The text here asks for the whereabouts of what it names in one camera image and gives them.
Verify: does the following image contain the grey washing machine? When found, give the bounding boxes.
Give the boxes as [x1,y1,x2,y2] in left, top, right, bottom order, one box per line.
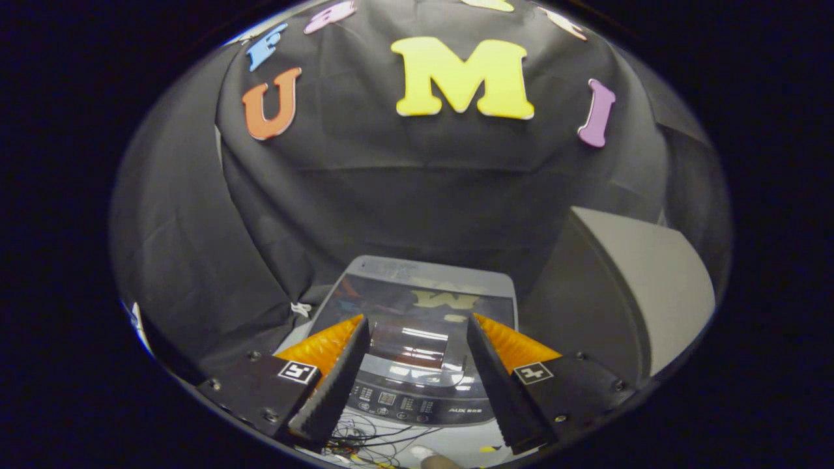
[274,255,519,427]

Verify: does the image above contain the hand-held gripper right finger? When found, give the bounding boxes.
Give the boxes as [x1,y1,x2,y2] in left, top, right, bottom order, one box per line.
[467,313,636,455]

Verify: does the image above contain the black cables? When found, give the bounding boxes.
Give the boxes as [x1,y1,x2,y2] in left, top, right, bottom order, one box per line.
[319,417,444,466]

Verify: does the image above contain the black backdrop cloth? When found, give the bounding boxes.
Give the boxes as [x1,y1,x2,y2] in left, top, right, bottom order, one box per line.
[109,0,730,385]

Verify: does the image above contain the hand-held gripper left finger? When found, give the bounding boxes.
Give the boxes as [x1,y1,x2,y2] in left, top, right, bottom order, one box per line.
[195,315,371,453]

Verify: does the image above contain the white equipment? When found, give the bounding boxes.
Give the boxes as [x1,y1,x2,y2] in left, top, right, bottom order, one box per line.
[121,300,154,356]

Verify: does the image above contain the grey cabinet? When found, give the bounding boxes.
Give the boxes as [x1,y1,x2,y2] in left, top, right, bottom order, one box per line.
[521,206,716,388]

